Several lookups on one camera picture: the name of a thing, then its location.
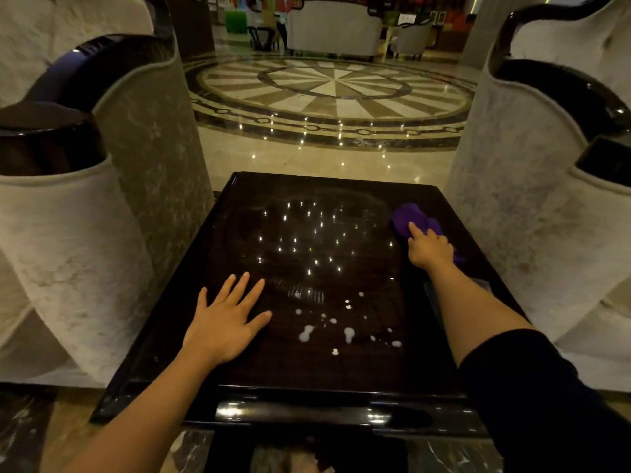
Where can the person's right hand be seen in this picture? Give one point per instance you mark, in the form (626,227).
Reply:
(430,252)

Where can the person's right forearm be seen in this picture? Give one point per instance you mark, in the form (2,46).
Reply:
(471,310)

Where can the white foam droplets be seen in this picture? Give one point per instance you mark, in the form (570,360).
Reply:
(306,332)

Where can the person's left little finger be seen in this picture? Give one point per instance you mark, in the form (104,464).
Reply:
(201,301)

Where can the small white armchair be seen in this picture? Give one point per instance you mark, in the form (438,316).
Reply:
(411,40)

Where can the green stool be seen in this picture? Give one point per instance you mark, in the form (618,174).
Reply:
(236,21)

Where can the person's left forearm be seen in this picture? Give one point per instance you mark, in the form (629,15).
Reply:
(143,423)

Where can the white sofa with dark frame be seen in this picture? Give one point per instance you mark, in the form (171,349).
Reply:
(334,29)

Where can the person's left hand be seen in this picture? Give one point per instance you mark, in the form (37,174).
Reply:
(219,332)

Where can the person's left thumb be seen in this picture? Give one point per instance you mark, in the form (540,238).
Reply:
(259,322)

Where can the person's left middle finger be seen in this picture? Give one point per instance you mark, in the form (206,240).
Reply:
(238,289)

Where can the dark glossy side table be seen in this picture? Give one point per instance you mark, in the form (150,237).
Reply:
(320,270)

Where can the grey velvet armchair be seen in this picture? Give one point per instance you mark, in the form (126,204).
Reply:
(98,201)
(537,192)

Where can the dark metal chair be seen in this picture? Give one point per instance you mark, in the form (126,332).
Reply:
(261,34)

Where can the black sleeve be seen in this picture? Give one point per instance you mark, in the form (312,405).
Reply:
(547,408)

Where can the purple cleaning cloth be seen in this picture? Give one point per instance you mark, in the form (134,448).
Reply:
(410,216)

